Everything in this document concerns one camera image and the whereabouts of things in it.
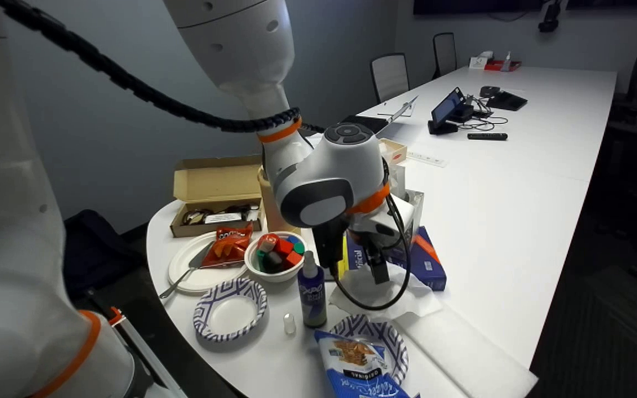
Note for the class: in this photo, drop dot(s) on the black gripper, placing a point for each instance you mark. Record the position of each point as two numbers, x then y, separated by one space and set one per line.
374 235

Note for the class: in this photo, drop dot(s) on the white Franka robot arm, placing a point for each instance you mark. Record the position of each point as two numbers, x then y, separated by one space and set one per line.
326 162

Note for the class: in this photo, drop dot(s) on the blue Artificial Intelligence book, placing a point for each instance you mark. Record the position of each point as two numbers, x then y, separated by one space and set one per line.
430 269

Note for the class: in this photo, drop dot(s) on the blue patterned paper plate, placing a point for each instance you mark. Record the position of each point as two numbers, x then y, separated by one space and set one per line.
230 313

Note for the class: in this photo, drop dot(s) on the plain white plate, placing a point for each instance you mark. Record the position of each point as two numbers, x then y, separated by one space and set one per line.
186 277

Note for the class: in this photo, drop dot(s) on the grey tissue box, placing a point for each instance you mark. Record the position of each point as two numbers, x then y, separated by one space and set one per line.
415 213

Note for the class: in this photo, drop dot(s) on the blue spray bottle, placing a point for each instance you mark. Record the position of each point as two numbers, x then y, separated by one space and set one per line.
313 300

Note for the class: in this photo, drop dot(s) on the blue white cracker bag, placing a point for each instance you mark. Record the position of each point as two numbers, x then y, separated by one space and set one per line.
392 344

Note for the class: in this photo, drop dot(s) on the red toy block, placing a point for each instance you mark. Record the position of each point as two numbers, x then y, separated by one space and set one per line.
284 249

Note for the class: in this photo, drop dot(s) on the white bowl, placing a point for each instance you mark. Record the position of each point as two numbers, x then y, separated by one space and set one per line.
274 277

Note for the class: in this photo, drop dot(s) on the blue pretzel crisps bag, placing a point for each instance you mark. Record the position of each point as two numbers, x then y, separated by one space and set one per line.
354 369

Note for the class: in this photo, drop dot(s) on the small clear bottle cap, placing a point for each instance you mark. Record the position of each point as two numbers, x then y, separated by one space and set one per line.
291 324

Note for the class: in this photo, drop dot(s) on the green toy block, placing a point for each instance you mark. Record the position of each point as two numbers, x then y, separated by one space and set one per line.
261 258

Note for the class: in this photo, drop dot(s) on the wooden block toy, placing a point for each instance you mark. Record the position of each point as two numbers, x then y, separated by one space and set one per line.
268 211

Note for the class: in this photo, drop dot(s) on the white flat sheet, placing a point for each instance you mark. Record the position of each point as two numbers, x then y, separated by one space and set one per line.
466 355

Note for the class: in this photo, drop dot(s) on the white papers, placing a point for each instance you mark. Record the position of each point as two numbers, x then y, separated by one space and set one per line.
396 109

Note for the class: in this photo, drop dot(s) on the black power adapter white label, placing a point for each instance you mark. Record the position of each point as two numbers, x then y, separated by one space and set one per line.
221 217

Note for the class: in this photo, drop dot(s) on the black slim remote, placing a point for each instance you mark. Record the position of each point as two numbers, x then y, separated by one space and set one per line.
488 135

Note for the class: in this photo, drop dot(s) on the black tablet blue screen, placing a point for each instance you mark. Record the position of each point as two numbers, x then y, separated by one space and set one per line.
447 106

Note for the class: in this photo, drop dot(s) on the open cardboard box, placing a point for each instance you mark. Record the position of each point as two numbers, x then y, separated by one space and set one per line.
200 184

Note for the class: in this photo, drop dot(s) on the metal spoon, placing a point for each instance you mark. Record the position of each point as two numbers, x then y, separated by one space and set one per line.
181 276

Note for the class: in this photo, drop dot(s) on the black pouch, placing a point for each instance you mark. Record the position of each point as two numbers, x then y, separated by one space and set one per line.
504 98

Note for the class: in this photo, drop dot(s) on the white tissue pack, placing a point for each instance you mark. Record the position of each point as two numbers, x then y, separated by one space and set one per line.
481 61

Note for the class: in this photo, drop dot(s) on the red flat box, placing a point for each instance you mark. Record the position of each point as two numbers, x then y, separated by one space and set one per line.
507 67

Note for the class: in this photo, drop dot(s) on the black bag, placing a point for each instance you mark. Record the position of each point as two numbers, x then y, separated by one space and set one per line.
100 246

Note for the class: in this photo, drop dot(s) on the black webcam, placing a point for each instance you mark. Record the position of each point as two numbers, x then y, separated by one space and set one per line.
551 17

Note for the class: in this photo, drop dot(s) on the wall TV screen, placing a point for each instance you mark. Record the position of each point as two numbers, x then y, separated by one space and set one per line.
481 6

